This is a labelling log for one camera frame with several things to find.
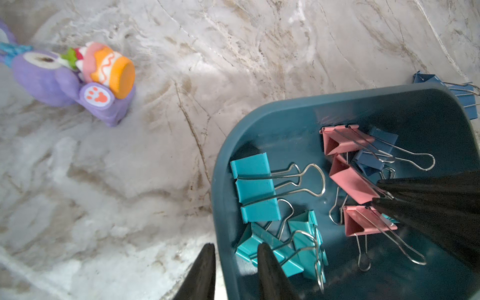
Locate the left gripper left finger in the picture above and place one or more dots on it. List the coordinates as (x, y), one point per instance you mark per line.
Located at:
(200, 281)

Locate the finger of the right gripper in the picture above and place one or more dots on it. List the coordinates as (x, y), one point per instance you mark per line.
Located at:
(451, 223)
(457, 187)

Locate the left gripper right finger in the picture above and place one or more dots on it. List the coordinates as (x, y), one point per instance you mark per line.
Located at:
(273, 283)

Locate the blue binder clip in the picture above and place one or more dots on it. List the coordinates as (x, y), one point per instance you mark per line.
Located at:
(386, 141)
(467, 93)

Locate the teal plastic storage box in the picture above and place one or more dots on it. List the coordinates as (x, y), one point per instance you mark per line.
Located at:
(427, 118)

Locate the pink binder clip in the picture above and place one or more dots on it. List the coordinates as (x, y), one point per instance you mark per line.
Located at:
(363, 221)
(348, 138)
(355, 185)

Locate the purple toy figure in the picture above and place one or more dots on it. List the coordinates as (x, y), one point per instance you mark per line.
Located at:
(94, 76)

